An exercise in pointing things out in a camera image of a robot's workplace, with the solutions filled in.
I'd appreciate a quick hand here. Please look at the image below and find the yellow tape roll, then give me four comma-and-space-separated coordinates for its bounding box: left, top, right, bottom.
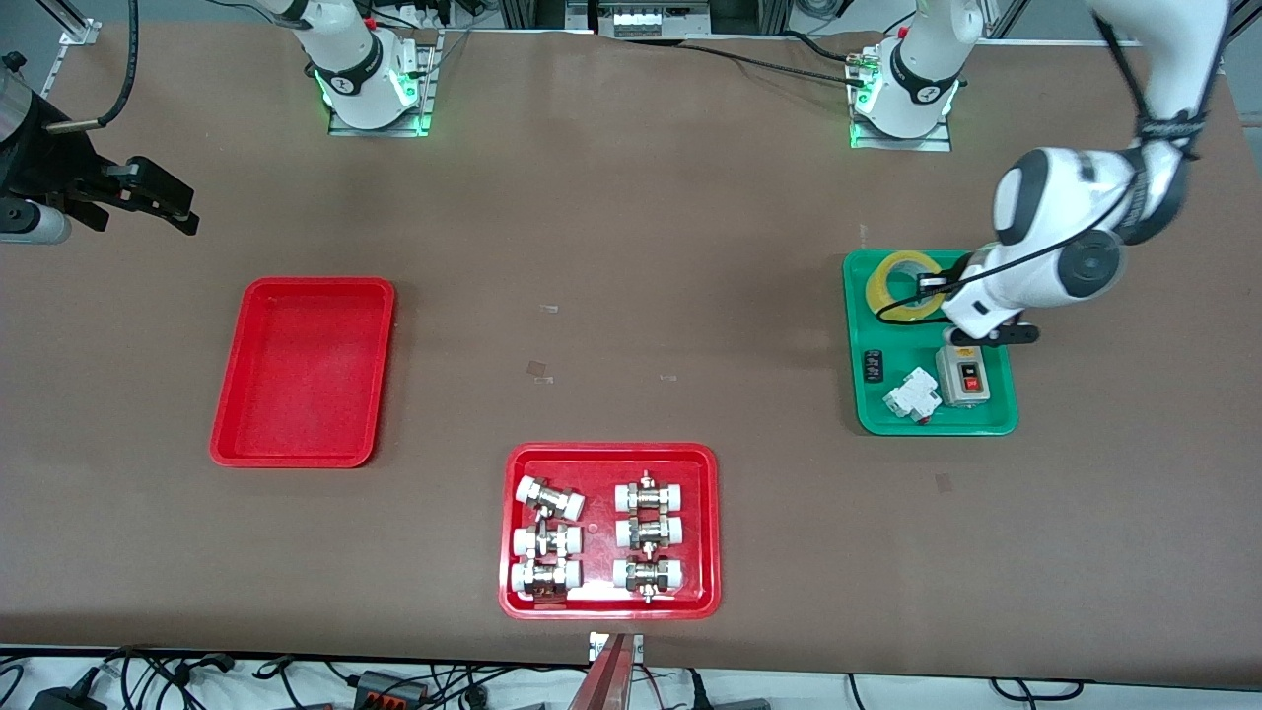
867, 250, 946, 322

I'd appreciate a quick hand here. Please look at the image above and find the green plastic tray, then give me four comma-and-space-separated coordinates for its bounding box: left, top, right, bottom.
843, 249, 1019, 437

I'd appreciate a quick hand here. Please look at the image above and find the empty red plastic tray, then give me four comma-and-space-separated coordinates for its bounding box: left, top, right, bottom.
209, 277, 396, 468

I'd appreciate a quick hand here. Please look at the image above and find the red tray with fittings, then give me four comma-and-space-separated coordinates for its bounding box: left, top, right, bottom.
498, 443, 722, 621

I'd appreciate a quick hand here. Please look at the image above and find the white circuit breaker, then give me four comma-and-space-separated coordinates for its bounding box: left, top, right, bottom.
882, 368, 941, 426

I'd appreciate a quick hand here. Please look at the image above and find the white metal pipe fitting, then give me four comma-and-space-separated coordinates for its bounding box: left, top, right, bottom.
512, 523, 584, 562
614, 472, 687, 515
516, 475, 587, 523
614, 514, 685, 552
510, 558, 584, 602
611, 555, 687, 604

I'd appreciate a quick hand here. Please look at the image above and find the black power adapter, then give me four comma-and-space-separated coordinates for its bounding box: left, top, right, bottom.
28, 684, 107, 710

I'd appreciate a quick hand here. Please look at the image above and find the red aluminium profile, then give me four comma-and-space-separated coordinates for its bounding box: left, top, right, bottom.
568, 633, 638, 710

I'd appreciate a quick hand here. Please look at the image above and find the black orange connector block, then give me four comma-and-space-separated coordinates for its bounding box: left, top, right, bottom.
353, 671, 431, 710

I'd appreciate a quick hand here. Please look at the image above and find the grey switch box red button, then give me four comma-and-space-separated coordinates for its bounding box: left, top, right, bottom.
935, 343, 991, 409

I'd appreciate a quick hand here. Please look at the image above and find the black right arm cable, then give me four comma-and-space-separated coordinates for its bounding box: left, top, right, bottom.
43, 0, 139, 133

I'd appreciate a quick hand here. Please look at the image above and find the aluminium frame profile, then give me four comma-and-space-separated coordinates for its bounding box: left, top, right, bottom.
39, 0, 103, 47

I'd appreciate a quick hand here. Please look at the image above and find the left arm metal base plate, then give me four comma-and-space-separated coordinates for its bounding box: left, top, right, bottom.
849, 47, 953, 153

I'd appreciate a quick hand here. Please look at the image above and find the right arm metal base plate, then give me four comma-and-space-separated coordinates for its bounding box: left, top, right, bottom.
327, 30, 442, 138

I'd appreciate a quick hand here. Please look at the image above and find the black cable on table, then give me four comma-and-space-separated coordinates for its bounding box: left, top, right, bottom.
616, 35, 874, 90

